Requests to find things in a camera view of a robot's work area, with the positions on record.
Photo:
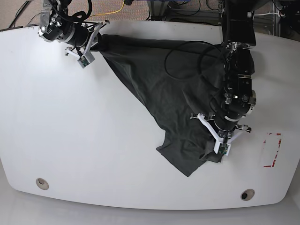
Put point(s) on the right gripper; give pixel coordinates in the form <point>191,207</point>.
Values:
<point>83,40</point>

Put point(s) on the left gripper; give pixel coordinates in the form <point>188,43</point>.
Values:
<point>225,131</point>

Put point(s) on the dark grey t-shirt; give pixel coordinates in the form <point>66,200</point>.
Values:
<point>160,74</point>

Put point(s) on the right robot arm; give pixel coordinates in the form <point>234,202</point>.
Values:
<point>55,22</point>

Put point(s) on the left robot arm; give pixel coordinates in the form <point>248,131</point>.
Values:
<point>235,98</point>

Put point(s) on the red tape rectangle marking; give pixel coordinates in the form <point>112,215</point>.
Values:
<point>270,149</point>

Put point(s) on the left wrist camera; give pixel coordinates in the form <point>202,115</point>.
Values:
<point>222,148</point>

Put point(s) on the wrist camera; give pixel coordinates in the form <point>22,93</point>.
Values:
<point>86,59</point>
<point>222,148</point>

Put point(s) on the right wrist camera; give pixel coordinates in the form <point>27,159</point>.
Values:
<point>86,59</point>

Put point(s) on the right table cable grommet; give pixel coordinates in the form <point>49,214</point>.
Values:
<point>247,195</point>

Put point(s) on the table cable grommet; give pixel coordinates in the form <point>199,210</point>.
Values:
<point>247,195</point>
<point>42,184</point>

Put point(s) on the aluminium frame stand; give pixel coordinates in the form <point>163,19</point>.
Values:
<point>266,14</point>

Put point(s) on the left table cable grommet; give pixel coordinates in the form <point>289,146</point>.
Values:
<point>42,184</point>

